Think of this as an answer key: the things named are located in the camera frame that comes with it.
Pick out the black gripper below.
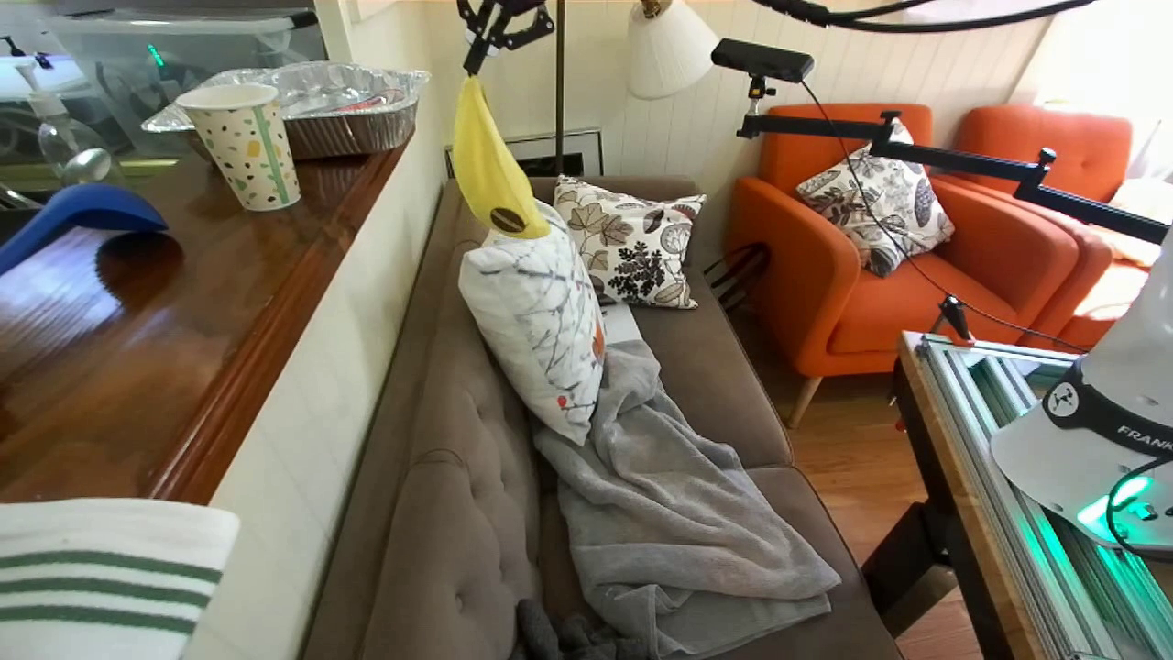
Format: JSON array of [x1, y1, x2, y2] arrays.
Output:
[[460, 0, 555, 75]]

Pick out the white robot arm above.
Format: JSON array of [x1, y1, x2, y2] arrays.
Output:
[[451, 0, 1173, 553]]

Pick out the aluminium foil tray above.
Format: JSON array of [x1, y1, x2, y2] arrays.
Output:
[[139, 59, 432, 165]]

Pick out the black floor lamp pole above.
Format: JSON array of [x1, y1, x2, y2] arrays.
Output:
[[555, 0, 570, 174]]

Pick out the framed picture on floor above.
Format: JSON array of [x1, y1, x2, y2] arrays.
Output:
[[500, 128, 605, 174]]

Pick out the white lamp shade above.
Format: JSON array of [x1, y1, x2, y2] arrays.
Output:
[[626, 0, 718, 100]]

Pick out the brown floral pillow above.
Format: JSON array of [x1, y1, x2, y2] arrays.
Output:
[[555, 174, 706, 309]]

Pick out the white branch pattern pillow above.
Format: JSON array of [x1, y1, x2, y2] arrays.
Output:
[[460, 202, 605, 442]]

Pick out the polka dot paper cup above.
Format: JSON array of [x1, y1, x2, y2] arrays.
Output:
[[175, 80, 301, 212]]

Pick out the clear plastic storage bin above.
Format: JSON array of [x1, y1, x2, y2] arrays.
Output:
[[47, 6, 325, 128]]

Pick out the floral pillow on armchair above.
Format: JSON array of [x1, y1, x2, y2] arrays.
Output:
[[796, 145, 954, 276]]

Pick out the orange armchair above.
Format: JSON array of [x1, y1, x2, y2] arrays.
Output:
[[951, 102, 1162, 354], [725, 134, 1079, 418]]

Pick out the clear wine glass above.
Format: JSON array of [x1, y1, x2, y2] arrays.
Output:
[[20, 62, 114, 182]]

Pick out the blue plastic object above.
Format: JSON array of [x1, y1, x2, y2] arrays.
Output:
[[0, 182, 165, 276]]

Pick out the brown tufted sofa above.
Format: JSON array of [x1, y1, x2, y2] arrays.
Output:
[[299, 189, 902, 660]]

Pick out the grey blanket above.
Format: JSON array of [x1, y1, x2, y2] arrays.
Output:
[[537, 304, 839, 660]]

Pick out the green striped white towel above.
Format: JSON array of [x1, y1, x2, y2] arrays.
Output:
[[0, 498, 239, 660]]

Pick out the robot mounting table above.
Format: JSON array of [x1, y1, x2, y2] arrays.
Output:
[[867, 334, 1173, 660]]

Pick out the black camera on mount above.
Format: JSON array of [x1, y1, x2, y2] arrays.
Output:
[[712, 36, 813, 84]]

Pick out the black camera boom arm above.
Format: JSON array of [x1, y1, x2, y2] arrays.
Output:
[[741, 111, 1169, 244]]

